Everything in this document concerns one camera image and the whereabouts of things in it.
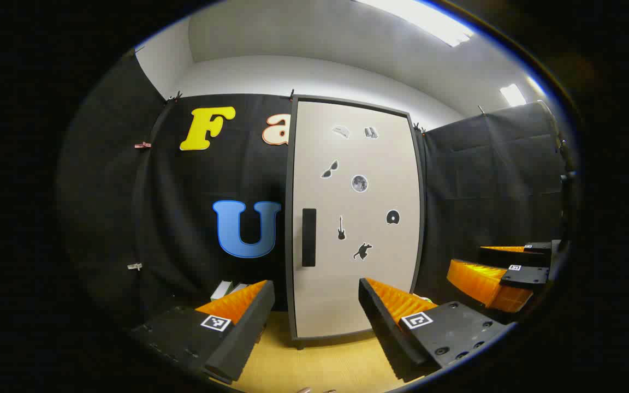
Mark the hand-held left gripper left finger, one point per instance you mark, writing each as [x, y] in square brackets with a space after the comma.
[246, 338]

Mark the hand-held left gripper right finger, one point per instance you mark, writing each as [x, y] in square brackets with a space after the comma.
[385, 338]

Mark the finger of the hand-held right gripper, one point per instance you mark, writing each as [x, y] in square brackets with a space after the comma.
[505, 257]
[527, 278]

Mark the grey cabinet door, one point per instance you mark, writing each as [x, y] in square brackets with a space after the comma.
[358, 284]

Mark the dark grey cabinet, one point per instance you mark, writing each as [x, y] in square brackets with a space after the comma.
[289, 229]

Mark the brown book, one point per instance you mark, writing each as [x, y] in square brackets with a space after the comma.
[238, 287]

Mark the green book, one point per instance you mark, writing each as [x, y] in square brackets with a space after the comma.
[220, 290]

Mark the green white plush toy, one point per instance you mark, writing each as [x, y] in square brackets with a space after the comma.
[426, 299]

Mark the black backdrop cloth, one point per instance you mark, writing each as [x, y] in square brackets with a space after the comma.
[194, 218]

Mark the white cloth clip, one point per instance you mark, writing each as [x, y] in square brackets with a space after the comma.
[135, 266]

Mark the ceiling light panel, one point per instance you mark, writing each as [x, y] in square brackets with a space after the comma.
[512, 95]
[429, 22]

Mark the red cloth clip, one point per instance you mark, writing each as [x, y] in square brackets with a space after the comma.
[142, 144]

